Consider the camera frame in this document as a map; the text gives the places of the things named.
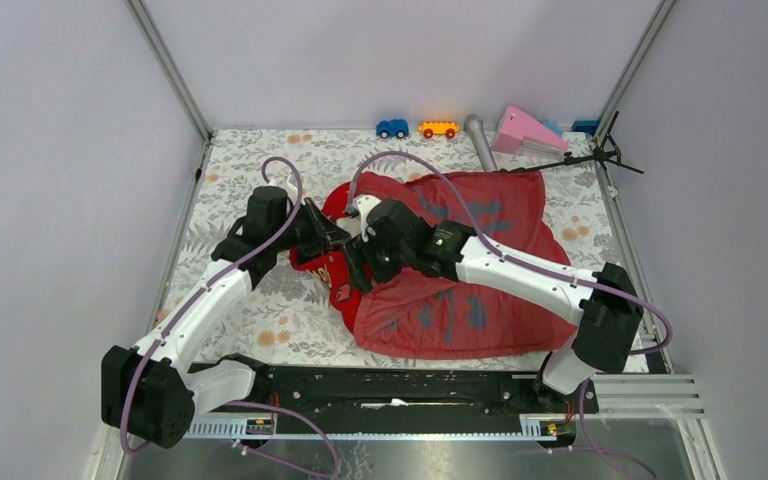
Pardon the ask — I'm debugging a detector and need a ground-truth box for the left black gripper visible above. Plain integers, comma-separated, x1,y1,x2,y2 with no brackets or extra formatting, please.
270,196,349,255

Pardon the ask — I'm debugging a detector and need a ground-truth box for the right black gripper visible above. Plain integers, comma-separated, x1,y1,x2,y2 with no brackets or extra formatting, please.
340,229,413,295

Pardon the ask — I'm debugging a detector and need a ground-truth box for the red printed pillowcase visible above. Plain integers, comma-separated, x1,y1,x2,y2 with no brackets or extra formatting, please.
289,172,575,360

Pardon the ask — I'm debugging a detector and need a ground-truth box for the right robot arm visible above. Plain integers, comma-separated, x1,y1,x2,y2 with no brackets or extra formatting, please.
348,195,643,412

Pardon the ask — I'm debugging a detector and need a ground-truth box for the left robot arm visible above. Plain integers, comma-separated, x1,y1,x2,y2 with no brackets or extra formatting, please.
101,186,352,448

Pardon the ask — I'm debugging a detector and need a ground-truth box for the white pillow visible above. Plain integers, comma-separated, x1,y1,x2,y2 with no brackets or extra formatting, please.
335,216,367,241

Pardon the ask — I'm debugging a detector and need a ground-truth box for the floral tablecloth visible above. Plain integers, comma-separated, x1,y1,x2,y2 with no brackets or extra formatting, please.
161,129,628,369

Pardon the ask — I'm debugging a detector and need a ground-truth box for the blue toy car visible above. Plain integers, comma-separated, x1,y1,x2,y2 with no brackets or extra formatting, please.
375,119,410,139

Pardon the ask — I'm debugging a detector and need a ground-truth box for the orange toy car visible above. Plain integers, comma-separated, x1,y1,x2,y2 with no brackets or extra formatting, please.
418,122,460,139

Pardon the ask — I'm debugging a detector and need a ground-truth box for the grey microphone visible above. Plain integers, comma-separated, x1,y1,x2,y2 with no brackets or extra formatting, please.
463,114,498,172

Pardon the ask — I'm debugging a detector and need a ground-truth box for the pink wedge block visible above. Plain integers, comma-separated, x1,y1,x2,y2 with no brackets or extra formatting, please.
490,106,568,155

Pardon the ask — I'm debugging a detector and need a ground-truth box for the light blue block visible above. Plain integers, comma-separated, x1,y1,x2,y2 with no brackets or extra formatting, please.
541,120,563,136

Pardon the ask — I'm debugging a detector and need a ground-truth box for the black tripod stand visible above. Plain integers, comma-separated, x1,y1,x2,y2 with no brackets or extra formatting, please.
502,111,645,174

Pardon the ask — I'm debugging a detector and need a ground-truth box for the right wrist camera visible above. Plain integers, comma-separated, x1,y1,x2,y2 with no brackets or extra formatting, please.
350,194,381,224

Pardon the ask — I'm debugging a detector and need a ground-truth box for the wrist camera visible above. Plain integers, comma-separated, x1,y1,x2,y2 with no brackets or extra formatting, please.
350,194,381,224
269,175,299,203

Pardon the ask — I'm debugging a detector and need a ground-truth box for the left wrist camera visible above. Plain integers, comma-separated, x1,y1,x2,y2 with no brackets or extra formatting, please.
269,175,299,203

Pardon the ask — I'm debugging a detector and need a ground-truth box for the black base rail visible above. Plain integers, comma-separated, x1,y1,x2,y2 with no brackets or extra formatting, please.
225,360,600,441

